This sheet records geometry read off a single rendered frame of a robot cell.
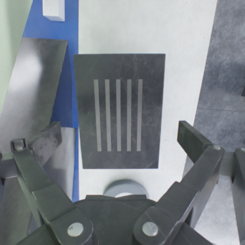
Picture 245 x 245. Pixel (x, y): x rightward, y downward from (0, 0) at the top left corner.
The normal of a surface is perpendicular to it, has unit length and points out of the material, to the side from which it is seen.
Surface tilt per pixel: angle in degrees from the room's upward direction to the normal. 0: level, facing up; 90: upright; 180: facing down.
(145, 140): 0
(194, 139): 90
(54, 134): 90
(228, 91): 0
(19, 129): 37
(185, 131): 90
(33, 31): 0
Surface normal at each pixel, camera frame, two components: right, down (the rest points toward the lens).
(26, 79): 0.04, -0.33
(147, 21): 0.00, 0.30
